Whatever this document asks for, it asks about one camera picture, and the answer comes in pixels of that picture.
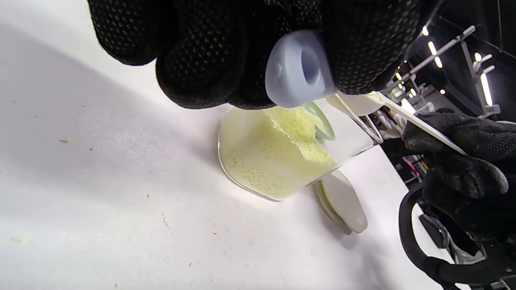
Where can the small green dish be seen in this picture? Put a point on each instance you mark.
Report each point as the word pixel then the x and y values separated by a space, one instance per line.
pixel 322 123

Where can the light blue plastic knife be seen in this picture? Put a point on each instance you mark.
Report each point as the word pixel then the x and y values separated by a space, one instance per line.
pixel 290 76

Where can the person's left hand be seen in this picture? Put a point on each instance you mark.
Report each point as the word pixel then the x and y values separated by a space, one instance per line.
pixel 209 48

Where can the white plastic coffee spoon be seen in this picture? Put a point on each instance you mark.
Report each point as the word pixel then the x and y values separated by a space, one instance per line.
pixel 354 105

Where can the yellow chicken bouillon heap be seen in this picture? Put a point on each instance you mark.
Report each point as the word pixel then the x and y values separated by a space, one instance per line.
pixel 373 96

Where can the person's right hand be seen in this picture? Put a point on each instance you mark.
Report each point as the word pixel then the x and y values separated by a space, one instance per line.
pixel 471 181

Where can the clear chicken bouillon container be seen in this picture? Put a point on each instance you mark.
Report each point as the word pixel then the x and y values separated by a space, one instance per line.
pixel 262 161

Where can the cream container lid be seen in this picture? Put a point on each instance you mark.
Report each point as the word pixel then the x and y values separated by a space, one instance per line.
pixel 346 201

